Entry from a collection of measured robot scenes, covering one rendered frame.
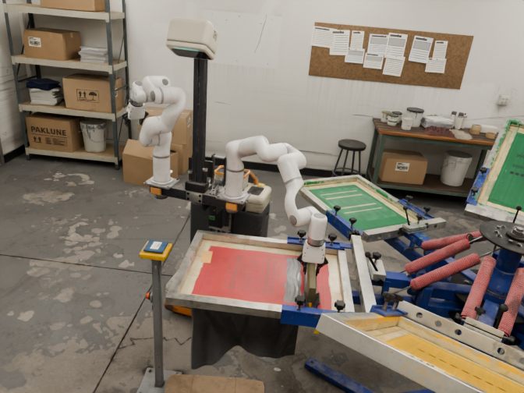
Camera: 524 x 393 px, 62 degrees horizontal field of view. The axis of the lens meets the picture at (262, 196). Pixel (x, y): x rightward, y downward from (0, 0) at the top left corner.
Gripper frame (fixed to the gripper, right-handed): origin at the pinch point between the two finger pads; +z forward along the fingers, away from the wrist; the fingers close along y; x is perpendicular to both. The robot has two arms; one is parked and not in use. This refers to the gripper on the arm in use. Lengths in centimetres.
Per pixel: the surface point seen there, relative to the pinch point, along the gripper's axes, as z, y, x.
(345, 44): -70, -37, -378
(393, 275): -2.6, -37.3, 0.3
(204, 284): 5.8, 47.4, 12.4
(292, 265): 5.3, 8.7, -10.4
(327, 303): 5.9, -7.6, 15.5
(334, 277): 5.9, -12.2, -5.5
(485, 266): -22, -68, 15
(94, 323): 101, 137, -56
